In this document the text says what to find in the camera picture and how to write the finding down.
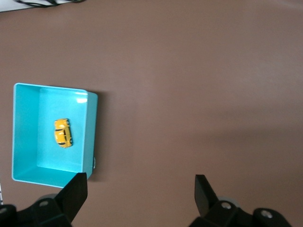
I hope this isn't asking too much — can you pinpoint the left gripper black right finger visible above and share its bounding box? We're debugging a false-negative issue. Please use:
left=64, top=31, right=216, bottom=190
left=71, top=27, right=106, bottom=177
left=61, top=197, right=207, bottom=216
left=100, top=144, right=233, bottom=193
left=189, top=175, right=293, bottom=227

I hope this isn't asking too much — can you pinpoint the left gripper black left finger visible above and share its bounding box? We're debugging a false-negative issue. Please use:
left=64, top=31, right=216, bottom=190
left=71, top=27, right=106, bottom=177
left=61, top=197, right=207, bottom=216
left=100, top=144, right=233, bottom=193
left=0, top=173, right=89, bottom=227

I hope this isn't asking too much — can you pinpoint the yellow beetle toy car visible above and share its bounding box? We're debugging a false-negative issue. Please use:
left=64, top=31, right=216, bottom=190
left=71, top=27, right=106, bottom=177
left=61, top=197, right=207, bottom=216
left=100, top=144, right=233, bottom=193
left=53, top=118, right=74, bottom=149

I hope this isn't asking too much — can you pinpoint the teal plastic storage box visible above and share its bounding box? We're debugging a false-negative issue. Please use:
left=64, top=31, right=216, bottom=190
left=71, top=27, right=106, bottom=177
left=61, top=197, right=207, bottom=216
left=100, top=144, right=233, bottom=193
left=11, top=82, right=98, bottom=189

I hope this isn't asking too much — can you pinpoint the black floor cable bundle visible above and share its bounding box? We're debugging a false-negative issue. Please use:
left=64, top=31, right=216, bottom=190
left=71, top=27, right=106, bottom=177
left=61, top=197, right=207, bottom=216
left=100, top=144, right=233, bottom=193
left=14, top=0, right=86, bottom=8

